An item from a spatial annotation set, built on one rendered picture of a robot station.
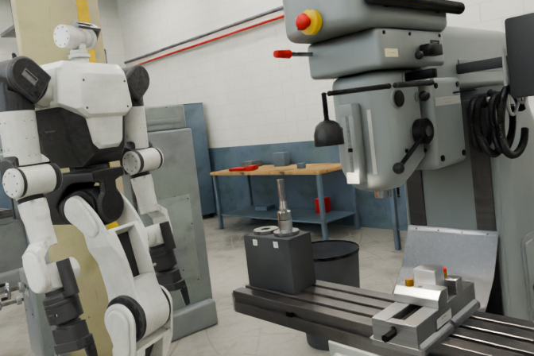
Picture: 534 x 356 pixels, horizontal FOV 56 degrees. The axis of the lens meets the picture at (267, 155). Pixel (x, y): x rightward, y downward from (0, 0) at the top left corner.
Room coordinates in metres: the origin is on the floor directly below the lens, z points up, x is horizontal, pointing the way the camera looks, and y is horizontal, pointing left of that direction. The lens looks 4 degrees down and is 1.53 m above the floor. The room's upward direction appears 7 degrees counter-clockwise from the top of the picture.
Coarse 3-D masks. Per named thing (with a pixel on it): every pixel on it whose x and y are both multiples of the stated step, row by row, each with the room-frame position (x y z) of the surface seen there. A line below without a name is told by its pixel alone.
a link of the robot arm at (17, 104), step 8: (0, 64) 1.32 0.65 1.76; (0, 72) 1.31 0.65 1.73; (0, 80) 1.31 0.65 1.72; (0, 88) 1.31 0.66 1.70; (8, 88) 1.31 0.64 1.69; (0, 96) 1.31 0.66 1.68; (8, 96) 1.31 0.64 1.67; (16, 96) 1.31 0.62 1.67; (0, 104) 1.31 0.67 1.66; (8, 104) 1.31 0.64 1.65; (16, 104) 1.31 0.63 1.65; (24, 104) 1.33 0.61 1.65; (32, 104) 1.35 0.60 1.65
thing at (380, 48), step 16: (368, 32) 1.27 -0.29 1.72; (384, 32) 1.26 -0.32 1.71; (400, 32) 1.32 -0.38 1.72; (416, 32) 1.37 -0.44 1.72; (432, 32) 1.44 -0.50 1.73; (320, 48) 1.38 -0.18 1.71; (336, 48) 1.34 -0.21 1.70; (352, 48) 1.30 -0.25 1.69; (368, 48) 1.27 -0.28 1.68; (384, 48) 1.26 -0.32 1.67; (400, 48) 1.31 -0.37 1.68; (416, 48) 1.36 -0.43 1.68; (320, 64) 1.38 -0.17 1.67; (336, 64) 1.35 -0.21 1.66; (352, 64) 1.31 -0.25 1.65; (368, 64) 1.27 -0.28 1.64; (384, 64) 1.26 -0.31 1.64; (400, 64) 1.31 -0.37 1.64; (416, 64) 1.37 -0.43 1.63; (432, 64) 1.43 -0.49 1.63
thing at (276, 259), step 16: (256, 240) 1.77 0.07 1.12; (272, 240) 1.71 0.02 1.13; (288, 240) 1.66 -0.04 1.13; (304, 240) 1.72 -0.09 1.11; (256, 256) 1.77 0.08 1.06; (272, 256) 1.72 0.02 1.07; (288, 256) 1.66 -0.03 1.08; (304, 256) 1.71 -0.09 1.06; (256, 272) 1.78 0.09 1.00; (272, 272) 1.72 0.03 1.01; (288, 272) 1.67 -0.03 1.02; (304, 272) 1.71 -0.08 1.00; (272, 288) 1.73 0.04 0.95; (288, 288) 1.68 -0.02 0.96; (304, 288) 1.70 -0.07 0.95
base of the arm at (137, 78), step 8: (136, 64) 1.71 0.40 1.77; (128, 72) 1.67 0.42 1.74; (136, 72) 1.70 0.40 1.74; (144, 72) 1.73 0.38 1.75; (128, 80) 1.66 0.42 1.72; (136, 80) 1.69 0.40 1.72; (144, 80) 1.73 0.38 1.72; (136, 88) 1.69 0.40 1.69; (144, 88) 1.73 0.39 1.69; (136, 96) 1.69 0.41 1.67
